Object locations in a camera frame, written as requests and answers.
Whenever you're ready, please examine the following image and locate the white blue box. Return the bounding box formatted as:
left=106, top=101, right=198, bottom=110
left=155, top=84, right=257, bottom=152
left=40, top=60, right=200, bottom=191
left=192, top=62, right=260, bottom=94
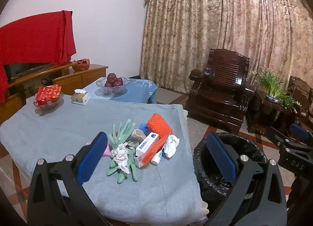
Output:
left=136, top=132, right=159, bottom=157

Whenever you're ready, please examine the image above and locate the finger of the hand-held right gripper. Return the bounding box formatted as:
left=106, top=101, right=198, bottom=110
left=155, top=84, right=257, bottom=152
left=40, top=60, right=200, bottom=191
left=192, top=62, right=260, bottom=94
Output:
left=266, top=126, right=297, bottom=151
left=289, top=123, right=311, bottom=142

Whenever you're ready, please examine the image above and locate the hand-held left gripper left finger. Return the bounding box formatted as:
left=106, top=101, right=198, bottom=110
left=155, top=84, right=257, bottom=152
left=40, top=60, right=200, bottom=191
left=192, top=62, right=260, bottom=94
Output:
left=27, top=132, right=109, bottom=226

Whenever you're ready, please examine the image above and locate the beige patterned curtain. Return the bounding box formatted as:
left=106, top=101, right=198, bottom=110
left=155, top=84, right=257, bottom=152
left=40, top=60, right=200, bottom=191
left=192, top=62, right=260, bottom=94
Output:
left=139, top=0, right=313, bottom=94

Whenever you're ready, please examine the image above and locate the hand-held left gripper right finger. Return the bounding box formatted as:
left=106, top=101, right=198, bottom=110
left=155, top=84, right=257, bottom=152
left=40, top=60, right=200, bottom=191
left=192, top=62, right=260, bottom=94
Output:
left=204, top=132, right=288, bottom=226

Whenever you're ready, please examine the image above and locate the blue white paper cup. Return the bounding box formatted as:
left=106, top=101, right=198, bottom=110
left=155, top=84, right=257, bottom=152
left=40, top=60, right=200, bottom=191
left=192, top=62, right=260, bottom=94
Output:
left=131, top=129, right=147, bottom=142

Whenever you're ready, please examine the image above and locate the red cloth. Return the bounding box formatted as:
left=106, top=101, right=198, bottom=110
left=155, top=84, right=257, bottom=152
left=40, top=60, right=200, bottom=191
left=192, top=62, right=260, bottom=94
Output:
left=0, top=10, right=77, bottom=103

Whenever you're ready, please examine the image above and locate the dark wooden side table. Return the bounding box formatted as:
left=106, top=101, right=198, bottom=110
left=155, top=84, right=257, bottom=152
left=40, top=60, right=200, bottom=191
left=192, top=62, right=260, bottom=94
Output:
left=246, top=89, right=300, bottom=135

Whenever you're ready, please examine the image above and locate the tissue box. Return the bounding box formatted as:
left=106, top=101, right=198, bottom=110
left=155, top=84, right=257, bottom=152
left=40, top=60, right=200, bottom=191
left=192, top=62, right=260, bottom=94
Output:
left=71, top=89, right=91, bottom=105

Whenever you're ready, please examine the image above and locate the black television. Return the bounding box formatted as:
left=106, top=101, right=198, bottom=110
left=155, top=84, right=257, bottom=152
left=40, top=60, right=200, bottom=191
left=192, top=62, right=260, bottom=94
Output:
left=4, top=63, right=49, bottom=83

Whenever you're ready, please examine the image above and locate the white toothpaste tube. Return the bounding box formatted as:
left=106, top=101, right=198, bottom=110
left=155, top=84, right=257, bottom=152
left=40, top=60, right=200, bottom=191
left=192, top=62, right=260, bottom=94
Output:
left=150, top=150, right=164, bottom=165

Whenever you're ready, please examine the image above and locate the wooden television cabinet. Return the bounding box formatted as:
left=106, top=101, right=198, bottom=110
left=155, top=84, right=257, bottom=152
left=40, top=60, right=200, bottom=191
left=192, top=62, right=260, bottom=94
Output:
left=0, top=63, right=109, bottom=124

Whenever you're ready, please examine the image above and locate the green plant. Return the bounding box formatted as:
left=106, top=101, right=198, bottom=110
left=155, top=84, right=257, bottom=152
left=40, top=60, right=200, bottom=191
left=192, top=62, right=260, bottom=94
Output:
left=254, top=68, right=301, bottom=113

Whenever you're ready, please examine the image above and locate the blue white plant pot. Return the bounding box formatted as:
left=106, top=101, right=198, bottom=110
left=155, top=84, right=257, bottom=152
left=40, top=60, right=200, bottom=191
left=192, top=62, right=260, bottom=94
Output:
left=265, top=94, right=282, bottom=105

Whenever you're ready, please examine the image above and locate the orange foam net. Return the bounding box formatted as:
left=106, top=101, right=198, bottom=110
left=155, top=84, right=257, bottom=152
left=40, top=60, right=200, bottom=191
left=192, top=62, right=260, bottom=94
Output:
left=141, top=113, right=173, bottom=165

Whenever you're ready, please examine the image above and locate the white red striped carton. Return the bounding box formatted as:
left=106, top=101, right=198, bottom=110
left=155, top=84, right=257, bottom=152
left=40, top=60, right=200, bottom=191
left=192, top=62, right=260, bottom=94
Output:
left=133, top=154, right=147, bottom=168

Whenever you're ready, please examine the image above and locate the white tissue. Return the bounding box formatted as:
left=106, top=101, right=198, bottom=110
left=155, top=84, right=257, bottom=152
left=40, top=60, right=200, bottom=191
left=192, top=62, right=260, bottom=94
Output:
left=163, top=135, right=180, bottom=159
left=111, top=142, right=130, bottom=174

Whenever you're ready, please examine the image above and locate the red patterned packet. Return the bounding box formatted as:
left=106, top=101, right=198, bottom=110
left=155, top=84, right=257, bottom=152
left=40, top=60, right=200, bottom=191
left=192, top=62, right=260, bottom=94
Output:
left=35, top=85, right=61, bottom=106

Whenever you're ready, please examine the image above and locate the glass dish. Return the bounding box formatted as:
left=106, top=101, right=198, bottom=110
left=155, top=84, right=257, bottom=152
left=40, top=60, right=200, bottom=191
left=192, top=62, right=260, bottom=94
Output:
left=33, top=91, right=64, bottom=116

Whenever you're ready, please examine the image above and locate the dark wooden armchair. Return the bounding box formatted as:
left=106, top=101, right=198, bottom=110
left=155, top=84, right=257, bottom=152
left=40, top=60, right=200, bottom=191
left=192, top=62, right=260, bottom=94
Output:
left=184, top=48, right=255, bottom=135
left=287, top=76, right=313, bottom=129

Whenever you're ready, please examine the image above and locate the red bag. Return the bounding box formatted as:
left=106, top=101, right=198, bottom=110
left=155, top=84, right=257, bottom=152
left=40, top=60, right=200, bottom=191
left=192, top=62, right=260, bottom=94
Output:
left=72, top=58, right=90, bottom=71

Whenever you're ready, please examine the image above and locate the glass fruit bowl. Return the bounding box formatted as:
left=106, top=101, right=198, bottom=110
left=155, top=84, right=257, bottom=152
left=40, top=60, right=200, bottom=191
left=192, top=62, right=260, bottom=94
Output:
left=95, top=77, right=130, bottom=97

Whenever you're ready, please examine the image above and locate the waste bin with black bag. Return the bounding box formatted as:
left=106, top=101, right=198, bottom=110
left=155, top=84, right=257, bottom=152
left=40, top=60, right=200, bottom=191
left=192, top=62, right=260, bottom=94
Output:
left=193, top=132, right=269, bottom=214

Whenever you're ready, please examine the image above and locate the green rubber glove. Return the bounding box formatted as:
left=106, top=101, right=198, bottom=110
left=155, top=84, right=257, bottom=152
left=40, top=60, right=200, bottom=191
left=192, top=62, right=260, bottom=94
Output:
left=106, top=148, right=139, bottom=184
left=108, top=119, right=136, bottom=152

